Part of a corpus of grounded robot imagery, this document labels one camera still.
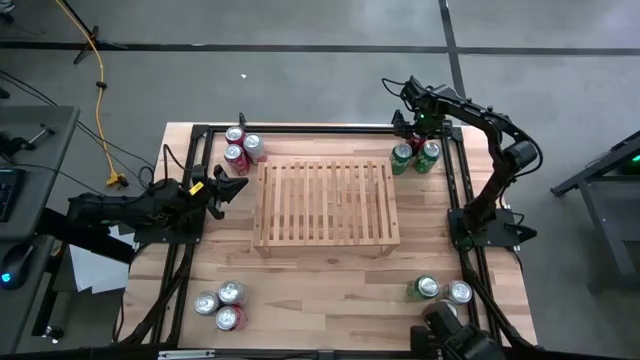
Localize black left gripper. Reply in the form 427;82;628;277
185;164;250;221

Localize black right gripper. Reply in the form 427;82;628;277
399;102;444;146

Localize green Sprite can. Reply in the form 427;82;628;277
413;140;442;175
389;142;414;176
405;274;442;303

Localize wooden slatted shelf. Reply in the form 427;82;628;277
251;155;401;259

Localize silver and pink can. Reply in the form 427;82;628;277
242;132;269;165

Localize black support beam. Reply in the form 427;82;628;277
35;219;137;266

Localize white paper sheets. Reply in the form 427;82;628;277
66;224;137;296

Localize grey desk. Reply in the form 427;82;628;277
0;234;57;357
0;105;81;242

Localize black desk tool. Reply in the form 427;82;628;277
0;123;57;157

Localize black tripod stand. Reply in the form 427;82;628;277
59;0;129;66

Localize black bulky device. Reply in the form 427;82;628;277
409;299;507;360

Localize black metal side table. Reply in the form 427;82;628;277
549;128;640;294

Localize black keyboard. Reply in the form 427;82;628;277
0;167;27;224

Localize black computer mouse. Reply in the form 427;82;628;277
0;243;36;291

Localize black caster wheel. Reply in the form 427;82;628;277
42;324;66;344

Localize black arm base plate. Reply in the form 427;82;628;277
133;219;207;246
447;206;539;250

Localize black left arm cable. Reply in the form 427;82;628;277
137;143;201;191

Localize black metal table frame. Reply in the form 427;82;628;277
113;122;540;360

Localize yellow extension cable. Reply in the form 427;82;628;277
53;0;129;190

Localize silver metal bracket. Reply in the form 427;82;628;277
157;349;217;360

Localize black floor cable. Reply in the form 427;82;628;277
0;68;157;170

